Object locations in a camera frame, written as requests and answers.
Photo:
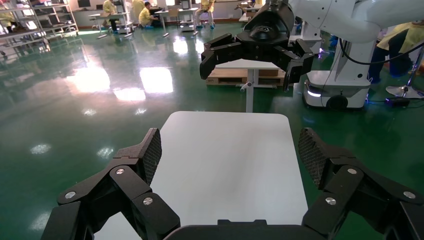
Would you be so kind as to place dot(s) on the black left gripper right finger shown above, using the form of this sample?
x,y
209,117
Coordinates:
x,y
357,192

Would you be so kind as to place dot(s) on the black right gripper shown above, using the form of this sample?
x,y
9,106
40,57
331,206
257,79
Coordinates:
x,y
265,36

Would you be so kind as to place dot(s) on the wooden pallet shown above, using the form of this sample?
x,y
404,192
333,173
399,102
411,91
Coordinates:
x,y
225,76

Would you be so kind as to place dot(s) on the person in yellow coat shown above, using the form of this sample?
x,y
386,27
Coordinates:
x,y
144,16
207,5
6,16
109,6
402,36
137,6

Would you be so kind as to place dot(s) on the metal shelf rack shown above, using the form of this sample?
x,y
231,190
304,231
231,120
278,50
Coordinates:
x,y
20,34

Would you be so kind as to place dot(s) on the black monitor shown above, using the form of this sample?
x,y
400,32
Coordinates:
x,y
83,3

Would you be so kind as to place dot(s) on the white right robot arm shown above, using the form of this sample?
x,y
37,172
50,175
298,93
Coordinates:
x,y
348,16

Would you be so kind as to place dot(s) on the white workshop table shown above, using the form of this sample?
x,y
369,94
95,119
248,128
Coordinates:
x,y
179,10
109,15

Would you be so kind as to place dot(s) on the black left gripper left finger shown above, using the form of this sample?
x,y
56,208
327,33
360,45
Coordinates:
x,y
132,185

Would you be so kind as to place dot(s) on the small white cart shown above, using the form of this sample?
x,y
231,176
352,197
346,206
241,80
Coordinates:
x,y
187,26

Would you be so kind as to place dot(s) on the white robot body and base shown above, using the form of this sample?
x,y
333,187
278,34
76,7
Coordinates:
x,y
344,86

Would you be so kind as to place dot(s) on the black device with purple light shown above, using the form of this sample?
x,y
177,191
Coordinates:
x,y
397,102

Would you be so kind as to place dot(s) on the white pedestal table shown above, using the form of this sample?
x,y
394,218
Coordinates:
x,y
249,96

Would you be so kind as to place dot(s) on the metal stand base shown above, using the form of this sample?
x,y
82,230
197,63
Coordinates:
x,y
402,91

